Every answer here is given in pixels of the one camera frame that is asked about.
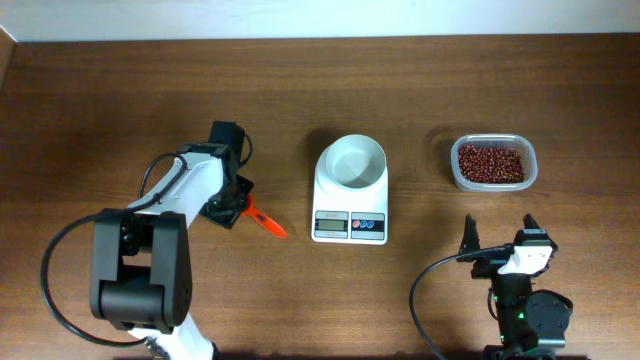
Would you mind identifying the red beans in container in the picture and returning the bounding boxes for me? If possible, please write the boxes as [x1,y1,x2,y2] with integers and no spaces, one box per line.
[457,145,525,184]

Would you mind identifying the black cable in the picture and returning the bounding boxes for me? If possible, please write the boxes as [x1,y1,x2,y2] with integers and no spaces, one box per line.
[408,243,515,360]
[39,134,254,349]

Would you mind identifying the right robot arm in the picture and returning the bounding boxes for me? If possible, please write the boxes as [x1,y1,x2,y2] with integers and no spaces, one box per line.
[458,214,573,360]

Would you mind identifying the white round bowl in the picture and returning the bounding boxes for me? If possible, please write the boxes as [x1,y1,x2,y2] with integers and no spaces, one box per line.
[325,134,387,190]

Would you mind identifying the right black cable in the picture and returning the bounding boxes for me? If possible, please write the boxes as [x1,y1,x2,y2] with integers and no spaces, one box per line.
[408,243,515,360]

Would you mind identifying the left black cable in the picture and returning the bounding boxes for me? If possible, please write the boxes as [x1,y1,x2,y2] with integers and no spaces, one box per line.
[39,134,254,349]

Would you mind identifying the clear plastic container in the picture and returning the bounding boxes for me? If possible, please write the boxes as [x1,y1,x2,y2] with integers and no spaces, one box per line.
[450,134,539,192]

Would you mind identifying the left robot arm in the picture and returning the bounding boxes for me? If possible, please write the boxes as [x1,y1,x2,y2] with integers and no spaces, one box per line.
[89,121,253,359]

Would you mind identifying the orange measuring scoop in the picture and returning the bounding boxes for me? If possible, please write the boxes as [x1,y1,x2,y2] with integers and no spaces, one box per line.
[243,195,287,239]

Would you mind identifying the white digital kitchen scale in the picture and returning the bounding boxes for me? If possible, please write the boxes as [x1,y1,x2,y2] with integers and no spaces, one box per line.
[310,154,389,245]

